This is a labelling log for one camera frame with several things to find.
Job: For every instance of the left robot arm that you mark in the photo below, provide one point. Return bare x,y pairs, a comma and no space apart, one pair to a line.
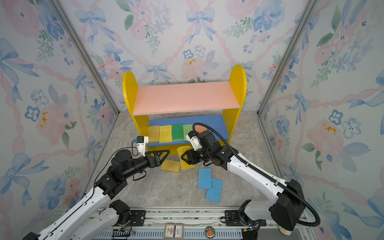
123,166

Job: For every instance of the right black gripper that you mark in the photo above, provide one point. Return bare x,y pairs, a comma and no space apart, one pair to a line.
191,156

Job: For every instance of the round beige disc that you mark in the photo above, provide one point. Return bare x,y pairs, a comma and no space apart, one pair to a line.
284,232

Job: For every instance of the round dark badge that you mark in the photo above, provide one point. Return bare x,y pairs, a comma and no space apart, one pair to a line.
209,232

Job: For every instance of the dark green sponge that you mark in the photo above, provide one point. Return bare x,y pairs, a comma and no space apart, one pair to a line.
177,132

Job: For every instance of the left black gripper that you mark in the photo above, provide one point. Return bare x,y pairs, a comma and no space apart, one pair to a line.
153,161

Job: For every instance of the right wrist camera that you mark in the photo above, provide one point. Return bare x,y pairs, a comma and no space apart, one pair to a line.
194,141

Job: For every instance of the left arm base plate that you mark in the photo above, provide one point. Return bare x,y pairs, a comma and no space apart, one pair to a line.
130,218

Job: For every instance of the pale yellow sponge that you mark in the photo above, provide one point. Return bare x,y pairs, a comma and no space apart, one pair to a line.
171,166
154,134

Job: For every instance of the yellow shelf pink blue boards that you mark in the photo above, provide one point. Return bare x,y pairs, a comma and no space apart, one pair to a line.
229,97

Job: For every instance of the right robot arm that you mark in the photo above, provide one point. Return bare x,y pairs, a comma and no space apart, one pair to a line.
282,207

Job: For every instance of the blue sponge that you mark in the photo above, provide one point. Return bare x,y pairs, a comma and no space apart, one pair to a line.
214,193
205,179

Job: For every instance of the light green sponge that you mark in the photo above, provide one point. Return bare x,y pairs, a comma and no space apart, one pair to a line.
186,129

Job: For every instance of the bright yellow sponge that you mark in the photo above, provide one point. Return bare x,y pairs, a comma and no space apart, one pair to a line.
165,134

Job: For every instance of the square printed card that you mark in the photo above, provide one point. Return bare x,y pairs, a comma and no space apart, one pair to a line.
174,231

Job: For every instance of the aluminium rail base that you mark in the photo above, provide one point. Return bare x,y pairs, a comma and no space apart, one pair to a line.
101,226

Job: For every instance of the orange pink sponge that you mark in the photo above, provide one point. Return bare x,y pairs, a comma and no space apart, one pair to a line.
200,128

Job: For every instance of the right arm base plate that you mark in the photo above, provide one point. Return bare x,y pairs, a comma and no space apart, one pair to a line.
232,218

